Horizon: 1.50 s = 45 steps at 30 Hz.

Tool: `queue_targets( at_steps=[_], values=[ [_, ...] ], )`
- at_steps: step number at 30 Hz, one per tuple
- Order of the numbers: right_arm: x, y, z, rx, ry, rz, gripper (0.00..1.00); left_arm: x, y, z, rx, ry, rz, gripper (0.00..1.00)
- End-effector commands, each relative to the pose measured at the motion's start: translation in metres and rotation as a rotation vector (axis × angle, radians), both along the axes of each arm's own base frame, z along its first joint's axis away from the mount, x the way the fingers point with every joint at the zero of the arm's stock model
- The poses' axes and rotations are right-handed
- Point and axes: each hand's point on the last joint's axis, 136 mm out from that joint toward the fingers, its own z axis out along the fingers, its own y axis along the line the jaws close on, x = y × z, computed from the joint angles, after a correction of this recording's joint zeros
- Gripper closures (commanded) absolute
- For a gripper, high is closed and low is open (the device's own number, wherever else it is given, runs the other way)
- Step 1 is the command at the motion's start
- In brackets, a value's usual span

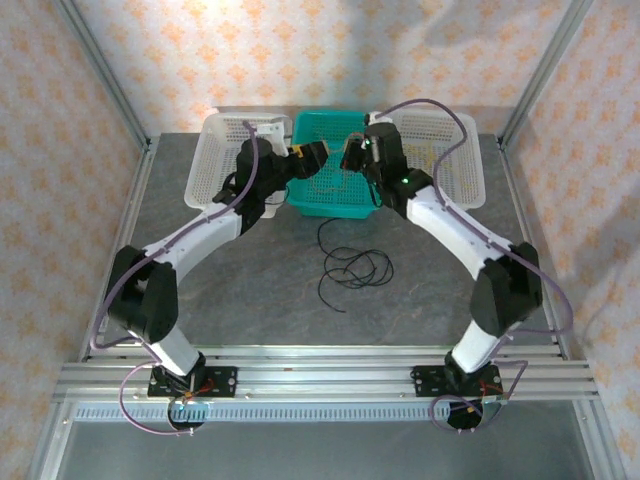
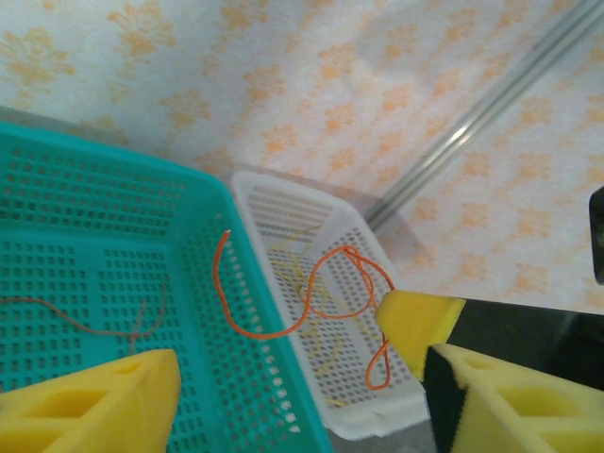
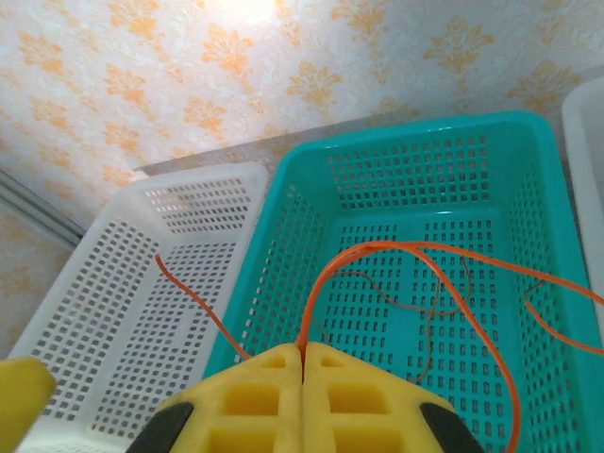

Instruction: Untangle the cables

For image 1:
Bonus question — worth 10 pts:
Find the yellow cable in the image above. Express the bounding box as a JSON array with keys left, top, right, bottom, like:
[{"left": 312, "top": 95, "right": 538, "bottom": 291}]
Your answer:
[{"left": 402, "top": 142, "right": 476, "bottom": 191}]

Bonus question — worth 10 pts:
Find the black cable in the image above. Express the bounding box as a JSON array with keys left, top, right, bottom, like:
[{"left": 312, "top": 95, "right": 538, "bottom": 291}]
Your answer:
[{"left": 317, "top": 215, "right": 395, "bottom": 314}]

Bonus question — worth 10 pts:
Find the teal plastic basket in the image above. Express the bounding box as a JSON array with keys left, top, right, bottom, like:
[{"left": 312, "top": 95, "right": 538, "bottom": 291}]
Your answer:
[{"left": 284, "top": 109, "right": 386, "bottom": 220}]

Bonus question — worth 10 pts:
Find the white plastic basket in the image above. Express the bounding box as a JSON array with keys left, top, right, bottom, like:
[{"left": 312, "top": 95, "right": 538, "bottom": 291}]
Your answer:
[
  {"left": 382, "top": 109, "right": 487, "bottom": 211},
  {"left": 183, "top": 112, "right": 294, "bottom": 220}
]

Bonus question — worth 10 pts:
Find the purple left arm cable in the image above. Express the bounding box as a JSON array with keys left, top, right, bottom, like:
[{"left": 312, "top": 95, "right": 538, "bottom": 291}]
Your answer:
[{"left": 89, "top": 119, "right": 261, "bottom": 437}]

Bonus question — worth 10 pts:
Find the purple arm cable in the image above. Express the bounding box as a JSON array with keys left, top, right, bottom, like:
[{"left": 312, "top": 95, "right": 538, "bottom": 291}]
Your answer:
[
  {"left": 369, "top": 98, "right": 574, "bottom": 437},
  {"left": 89, "top": 119, "right": 261, "bottom": 437}
]

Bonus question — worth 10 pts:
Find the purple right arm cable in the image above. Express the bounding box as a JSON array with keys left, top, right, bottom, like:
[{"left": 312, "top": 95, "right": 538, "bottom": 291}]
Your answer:
[{"left": 369, "top": 98, "right": 574, "bottom": 437}]

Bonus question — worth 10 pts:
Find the aluminium side rail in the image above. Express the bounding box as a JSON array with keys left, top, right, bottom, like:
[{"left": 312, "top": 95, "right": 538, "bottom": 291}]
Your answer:
[
  {"left": 494, "top": 134, "right": 571, "bottom": 361},
  {"left": 79, "top": 137, "right": 161, "bottom": 361}
]

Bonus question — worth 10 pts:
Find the aluminium frame post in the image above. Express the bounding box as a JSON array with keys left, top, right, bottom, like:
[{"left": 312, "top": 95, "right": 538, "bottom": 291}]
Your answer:
[
  {"left": 499, "top": 0, "right": 594, "bottom": 146},
  {"left": 52, "top": 0, "right": 153, "bottom": 151}
]

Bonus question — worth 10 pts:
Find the aluminium rail beam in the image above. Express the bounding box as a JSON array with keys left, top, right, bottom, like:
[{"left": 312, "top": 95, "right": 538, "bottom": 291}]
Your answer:
[{"left": 52, "top": 344, "right": 599, "bottom": 404}]

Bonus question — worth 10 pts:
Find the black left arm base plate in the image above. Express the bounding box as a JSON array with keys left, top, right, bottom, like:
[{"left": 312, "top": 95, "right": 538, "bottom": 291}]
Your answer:
[{"left": 147, "top": 367, "right": 239, "bottom": 400}]

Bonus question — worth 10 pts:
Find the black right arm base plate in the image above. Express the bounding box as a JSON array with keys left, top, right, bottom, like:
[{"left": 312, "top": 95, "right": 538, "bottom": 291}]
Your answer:
[{"left": 412, "top": 364, "right": 501, "bottom": 399}]

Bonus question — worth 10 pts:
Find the grey slotted cable duct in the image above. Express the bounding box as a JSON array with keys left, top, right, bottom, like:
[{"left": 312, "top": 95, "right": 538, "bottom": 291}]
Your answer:
[{"left": 64, "top": 402, "right": 501, "bottom": 424}]

